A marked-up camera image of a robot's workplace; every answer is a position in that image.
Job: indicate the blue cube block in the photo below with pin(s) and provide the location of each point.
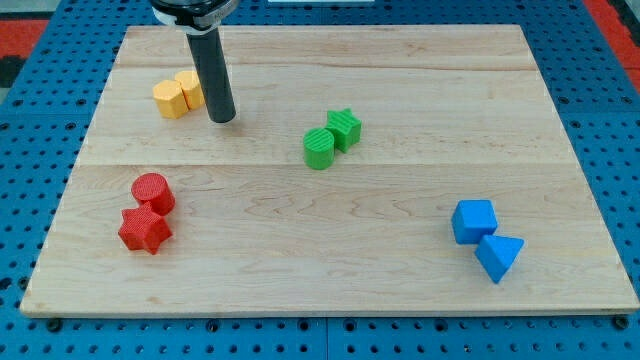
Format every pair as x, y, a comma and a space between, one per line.
472, 219

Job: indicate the red star block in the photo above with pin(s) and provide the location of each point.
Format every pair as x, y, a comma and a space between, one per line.
143, 229

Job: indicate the blue triangular prism block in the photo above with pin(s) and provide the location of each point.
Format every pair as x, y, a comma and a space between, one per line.
497, 254

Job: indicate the green cylinder block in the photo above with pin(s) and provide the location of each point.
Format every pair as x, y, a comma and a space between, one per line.
318, 144

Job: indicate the yellow rounded block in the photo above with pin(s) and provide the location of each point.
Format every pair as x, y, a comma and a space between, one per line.
191, 88

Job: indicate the green star block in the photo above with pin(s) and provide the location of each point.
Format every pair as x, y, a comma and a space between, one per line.
345, 127

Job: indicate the yellow hexagon block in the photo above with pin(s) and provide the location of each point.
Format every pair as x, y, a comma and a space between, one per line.
169, 99

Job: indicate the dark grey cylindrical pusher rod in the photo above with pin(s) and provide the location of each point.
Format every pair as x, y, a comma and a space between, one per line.
209, 61

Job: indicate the red cylinder block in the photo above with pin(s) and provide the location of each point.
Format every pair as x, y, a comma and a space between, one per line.
154, 189

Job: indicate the wooden board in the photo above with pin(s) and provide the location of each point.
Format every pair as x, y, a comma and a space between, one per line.
449, 112

